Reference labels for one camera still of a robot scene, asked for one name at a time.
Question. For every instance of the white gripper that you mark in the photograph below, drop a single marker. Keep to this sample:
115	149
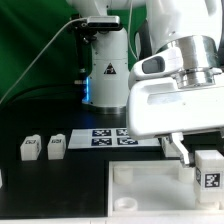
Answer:
157	107

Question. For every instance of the white square table top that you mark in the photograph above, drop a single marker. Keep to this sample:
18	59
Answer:
145	188

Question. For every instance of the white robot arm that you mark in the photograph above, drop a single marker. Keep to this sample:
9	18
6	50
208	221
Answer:
177	85

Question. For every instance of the white fiducial marker sheet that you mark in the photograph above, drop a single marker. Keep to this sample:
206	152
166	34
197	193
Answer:
106	138

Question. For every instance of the white part at left edge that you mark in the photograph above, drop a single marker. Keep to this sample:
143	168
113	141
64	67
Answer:
1	183

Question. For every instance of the white corner fixture frame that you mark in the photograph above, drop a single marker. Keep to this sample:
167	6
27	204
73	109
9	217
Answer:
197	217

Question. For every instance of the black camera on stand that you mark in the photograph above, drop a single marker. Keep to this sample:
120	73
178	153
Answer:
85	30

